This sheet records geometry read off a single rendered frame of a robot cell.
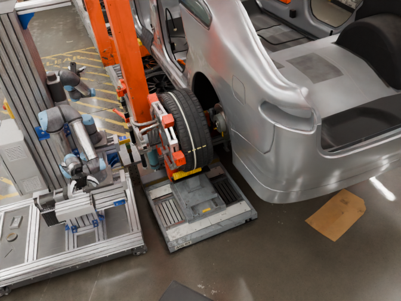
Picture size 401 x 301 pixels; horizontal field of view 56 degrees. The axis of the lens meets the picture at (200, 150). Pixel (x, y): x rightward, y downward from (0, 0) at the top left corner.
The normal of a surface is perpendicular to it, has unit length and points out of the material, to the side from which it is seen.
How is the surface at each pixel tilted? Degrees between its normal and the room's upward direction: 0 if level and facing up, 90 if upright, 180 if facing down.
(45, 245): 0
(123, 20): 90
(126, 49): 90
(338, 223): 2
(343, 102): 19
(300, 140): 89
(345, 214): 2
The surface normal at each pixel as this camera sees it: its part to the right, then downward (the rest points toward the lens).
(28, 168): 0.28, 0.58
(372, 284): -0.11, -0.77
